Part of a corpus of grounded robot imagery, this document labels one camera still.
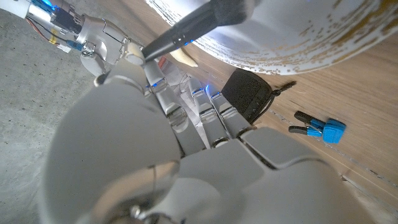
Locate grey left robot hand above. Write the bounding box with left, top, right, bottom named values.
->
left=39, top=42, right=379, bottom=224

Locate white plate gold rim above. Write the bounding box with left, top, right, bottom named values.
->
left=144, top=0, right=398, bottom=77

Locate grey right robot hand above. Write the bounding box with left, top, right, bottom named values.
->
left=76, top=14, right=129, bottom=77

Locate black cylindrical speaker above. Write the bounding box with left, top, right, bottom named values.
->
left=220, top=67, right=297, bottom=125

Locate blue and black clip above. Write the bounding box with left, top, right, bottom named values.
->
left=288, top=110, right=347, bottom=145

